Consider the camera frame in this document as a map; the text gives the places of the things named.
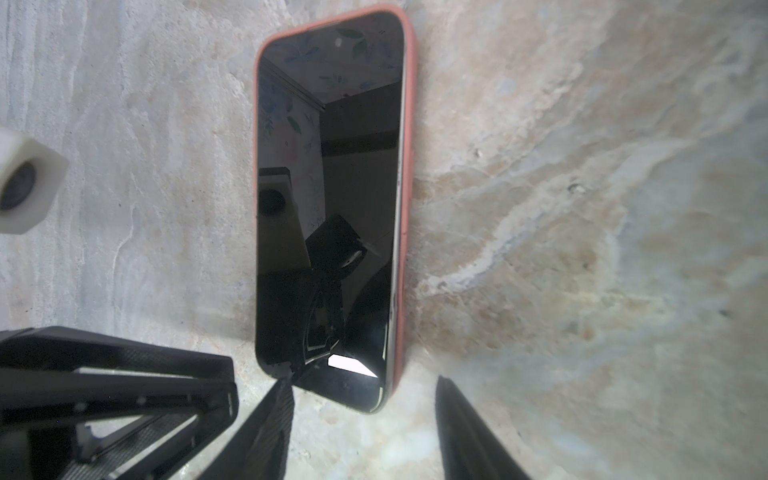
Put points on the pink phone case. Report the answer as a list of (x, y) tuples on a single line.
[(410, 180)]

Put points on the black phone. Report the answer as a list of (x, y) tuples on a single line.
[(330, 210)]

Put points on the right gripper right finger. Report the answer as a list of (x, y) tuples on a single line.
[(469, 449)]

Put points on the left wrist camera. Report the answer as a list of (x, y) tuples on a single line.
[(31, 174)]

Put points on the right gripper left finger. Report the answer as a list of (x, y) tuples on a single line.
[(259, 449)]

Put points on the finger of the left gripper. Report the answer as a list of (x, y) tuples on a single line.
[(59, 425), (67, 349)]

